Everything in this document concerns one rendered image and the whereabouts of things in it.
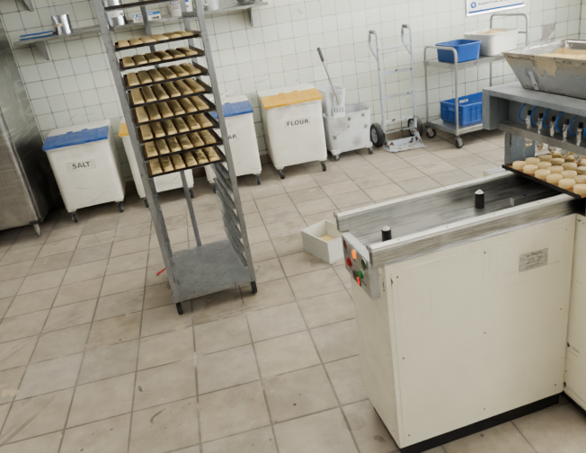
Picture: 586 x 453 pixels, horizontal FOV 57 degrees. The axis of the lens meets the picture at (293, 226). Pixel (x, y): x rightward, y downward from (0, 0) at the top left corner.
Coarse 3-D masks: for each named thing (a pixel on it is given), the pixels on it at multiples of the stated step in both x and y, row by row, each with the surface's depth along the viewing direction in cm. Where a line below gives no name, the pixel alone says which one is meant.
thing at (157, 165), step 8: (184, 152) 305; (192, 152) 310; (200, 152) 300; (208, 152) 298; (216, 152) 303; (152, 160) 299; (160, 160) 304; (168, 160) 295; (176, 160) 292; (184, 160) 297; (192, 160) 287; (200, 160) 285; (208, 160) 290; (152, 168) 284; (160, 168) 284; (168, 168) 279; (176, 168) 281
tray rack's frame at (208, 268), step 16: (144, 16) 304; (192, 208) 353; (192, 224) 356; (224, 240) 365; (176, 256) 353; (192, 256) 349; (208, 256) 346; (224, 256) 343; (192, 272) 328; (208, 272) 325; (224, 272) 322; (240, 272) 319; (192, 288) 311; (208, 288) 308; (224, 288) 309
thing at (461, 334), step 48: (384, 240) 172; (480, 240) 169; (528, 240) 174; (384, 288) 167; (432, 288) 170; (480, 288) 176; (528, 288) 181; (384, 336) 178; (432, 336) 177; (480, 336) 183; (528, 336) 190; (384, 384) 191; (432, 384) 185; (480, 384) 192; (528, 384) 199; (432, 432) 194
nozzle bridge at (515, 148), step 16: (496, 96) 202; (512, 96) 193; (528, 96) 187; (544, 96) 183; (560, 96) 180; (496, 112) 209; (512, 112) 208; (544, 112) 191; (560, 112) 184; (576, 112) 165; (496, 128) 212; (512, 128) 202; (544, 128) 193; (560, 128) 185; (576, 128) 178; (512, 144) 218; (560, 144) 180; (576, 144) 174; (512, 160) 220
